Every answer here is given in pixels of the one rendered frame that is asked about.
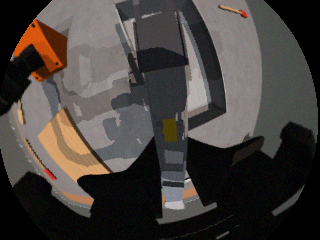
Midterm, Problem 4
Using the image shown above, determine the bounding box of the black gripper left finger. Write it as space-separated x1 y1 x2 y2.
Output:
76 137 163 219

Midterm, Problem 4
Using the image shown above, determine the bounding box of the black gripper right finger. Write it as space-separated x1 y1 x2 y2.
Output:
187 136 265 207

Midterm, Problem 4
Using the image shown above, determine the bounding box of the short grey cylinder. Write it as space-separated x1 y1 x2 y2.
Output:
243 135 252 143

